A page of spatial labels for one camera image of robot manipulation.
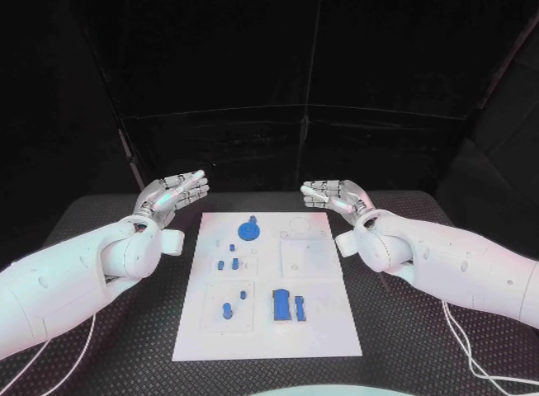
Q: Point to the blue gear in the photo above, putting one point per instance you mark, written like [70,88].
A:
[250,229]

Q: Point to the white task board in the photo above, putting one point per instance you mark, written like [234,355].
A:
[268,286]

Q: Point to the blue oval plug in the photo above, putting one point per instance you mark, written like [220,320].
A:
[227,310]

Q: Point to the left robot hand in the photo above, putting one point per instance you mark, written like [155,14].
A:
[171,198]

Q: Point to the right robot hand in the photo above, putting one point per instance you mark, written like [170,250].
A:
[341,198]

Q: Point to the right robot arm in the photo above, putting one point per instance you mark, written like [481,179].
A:
[452,263]

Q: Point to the narrow blue block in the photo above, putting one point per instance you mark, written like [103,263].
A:
[301,308]

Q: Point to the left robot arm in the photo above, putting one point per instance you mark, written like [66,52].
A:
[60,278]

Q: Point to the large blue block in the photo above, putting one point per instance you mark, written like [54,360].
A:
[282,304]

